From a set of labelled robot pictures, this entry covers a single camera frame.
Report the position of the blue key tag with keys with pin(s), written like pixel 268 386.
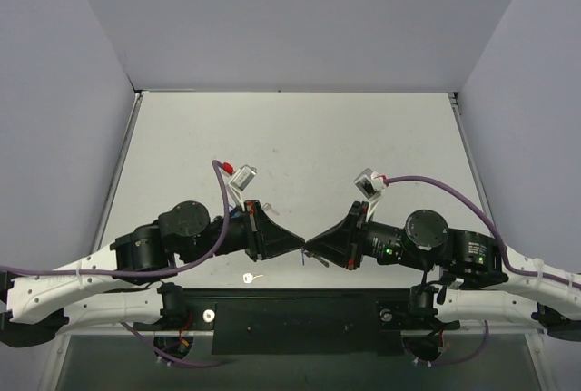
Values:
pixel 305 254

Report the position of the white head key front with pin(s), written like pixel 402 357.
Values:
pixel 248 277

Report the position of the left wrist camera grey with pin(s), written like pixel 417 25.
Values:
pixel 241 179

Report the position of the silver key centre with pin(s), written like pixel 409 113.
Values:
pixel 267 207

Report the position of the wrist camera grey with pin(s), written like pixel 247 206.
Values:
pixel 241 179
pixel 372 185

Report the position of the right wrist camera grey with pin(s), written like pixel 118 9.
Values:
pixel 372 185

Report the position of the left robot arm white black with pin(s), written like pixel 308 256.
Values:
pixel 105 287

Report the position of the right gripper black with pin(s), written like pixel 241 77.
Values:
pixel 355 235

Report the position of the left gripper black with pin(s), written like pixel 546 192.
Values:
pixel 253 230

